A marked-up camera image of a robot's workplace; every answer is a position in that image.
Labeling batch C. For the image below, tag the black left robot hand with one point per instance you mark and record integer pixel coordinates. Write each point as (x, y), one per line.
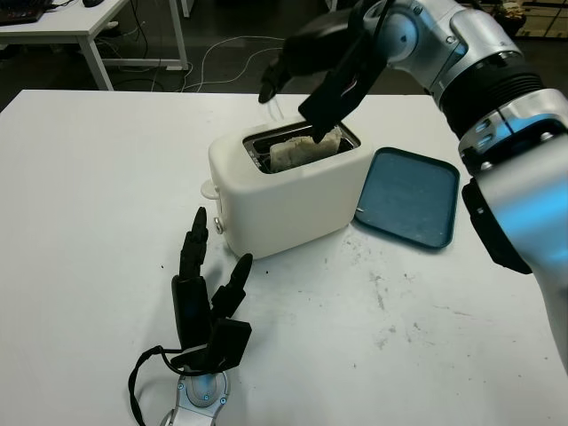
(193, 315)

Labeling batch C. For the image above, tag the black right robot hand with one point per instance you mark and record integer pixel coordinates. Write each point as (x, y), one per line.
(315, 44)

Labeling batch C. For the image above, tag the white bread slice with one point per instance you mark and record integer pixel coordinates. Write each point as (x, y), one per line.
(297, 151)

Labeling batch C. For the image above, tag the white two-slot toaster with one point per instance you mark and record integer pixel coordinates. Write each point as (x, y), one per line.
(288, 208)

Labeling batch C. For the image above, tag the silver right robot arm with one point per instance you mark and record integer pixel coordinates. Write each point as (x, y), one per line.
(515, 199)

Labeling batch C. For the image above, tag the blue plastic tray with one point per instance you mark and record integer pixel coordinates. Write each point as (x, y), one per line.
(408, 199)

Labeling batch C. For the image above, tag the white table leg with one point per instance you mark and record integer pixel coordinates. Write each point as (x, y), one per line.
(183, 8)

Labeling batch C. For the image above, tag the black trash bin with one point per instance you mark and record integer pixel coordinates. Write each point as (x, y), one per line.
(515, 18)

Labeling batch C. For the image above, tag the black computer mouse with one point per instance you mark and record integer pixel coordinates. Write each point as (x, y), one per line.
(92, 2)

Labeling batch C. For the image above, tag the white office desk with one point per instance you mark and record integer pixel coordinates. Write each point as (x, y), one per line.
(89, 22)

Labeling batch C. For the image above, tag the wooden crate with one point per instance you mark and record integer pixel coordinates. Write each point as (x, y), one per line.
(548, 22)

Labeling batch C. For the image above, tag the black laptop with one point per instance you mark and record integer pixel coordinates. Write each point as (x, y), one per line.
(18, 11)

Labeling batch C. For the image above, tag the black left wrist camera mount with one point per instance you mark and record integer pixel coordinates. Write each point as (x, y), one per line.
(228, 346)

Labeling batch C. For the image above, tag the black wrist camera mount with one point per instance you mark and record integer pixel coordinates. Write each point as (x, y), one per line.
(228, 346)
(341, 89)

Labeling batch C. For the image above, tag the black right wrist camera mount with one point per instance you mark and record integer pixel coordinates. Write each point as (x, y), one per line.
(341, 89)

